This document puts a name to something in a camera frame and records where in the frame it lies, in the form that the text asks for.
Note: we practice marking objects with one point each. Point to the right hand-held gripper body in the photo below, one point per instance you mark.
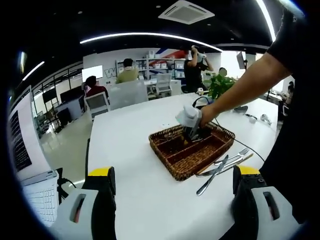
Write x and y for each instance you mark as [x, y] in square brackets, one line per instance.
[188, 116]

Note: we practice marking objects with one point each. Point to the studio light on stand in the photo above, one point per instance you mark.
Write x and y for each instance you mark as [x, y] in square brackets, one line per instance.
[241, 60]

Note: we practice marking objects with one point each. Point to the white laptop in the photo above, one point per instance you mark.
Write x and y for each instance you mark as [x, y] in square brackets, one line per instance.
[40, 197]

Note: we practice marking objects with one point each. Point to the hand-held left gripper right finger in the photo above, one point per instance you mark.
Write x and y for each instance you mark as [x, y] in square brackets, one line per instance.
[245, 212]

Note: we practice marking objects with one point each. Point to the white office chair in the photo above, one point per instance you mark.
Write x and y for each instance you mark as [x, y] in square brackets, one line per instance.
[163, 82]
[97, 102]

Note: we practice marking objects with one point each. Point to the straight ceiling light strip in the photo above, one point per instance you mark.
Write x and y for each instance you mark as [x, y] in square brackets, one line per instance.
[268, 16]

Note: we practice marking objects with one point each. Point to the black curved holder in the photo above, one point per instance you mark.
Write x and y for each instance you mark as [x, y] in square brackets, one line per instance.
[241, 109]

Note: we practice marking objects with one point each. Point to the person's right hand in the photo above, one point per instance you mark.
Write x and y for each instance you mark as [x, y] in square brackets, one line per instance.
[208, 116]

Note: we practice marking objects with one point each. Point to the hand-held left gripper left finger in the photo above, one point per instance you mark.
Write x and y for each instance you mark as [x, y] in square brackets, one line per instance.
[63, 212]

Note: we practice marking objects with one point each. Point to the white handheld controller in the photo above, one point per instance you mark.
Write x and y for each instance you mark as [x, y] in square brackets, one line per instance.
[265, 118]

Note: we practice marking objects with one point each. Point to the curved ceiling light strip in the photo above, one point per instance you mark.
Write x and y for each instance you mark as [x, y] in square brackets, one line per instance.
[150, 33]

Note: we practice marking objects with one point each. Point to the green potted plant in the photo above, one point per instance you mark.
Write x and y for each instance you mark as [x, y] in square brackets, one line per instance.
[220, 86]

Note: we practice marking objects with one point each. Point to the black upright bar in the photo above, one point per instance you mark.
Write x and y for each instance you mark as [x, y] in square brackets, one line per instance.
[87, 157]

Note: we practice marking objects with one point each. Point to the brown wicker storage tray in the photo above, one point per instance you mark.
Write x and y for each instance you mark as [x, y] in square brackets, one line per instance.
[190, 160]

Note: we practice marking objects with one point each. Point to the black desk monitor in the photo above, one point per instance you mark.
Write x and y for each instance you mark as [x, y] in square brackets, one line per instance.
[71, 95]

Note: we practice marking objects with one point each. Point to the short ceiling light strip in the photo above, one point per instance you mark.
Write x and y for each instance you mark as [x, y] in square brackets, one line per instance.
[33, 70]

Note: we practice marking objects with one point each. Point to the black television on stand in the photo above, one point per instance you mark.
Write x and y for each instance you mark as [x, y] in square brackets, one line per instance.
[50, 96]

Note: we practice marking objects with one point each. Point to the ceiling air vent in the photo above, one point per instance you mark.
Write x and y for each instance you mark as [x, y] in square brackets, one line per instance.
[186, 12]

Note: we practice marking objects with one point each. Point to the white partition panel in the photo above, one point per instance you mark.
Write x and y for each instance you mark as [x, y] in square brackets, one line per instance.
[127, 93]

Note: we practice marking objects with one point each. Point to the steel spoon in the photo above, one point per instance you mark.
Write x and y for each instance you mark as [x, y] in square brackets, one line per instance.
[172, 139]

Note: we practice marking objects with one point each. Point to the bright white screen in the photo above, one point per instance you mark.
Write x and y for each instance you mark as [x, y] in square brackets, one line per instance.
[92, 72]

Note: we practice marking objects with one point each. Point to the small white device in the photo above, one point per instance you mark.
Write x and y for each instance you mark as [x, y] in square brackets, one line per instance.
[252, 119]

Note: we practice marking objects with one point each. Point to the person's black shirt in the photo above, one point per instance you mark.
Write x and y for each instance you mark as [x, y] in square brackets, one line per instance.
[295, 150]

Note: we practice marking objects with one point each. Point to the white storage shelf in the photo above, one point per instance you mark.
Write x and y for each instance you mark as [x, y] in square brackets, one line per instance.
[160, 66]

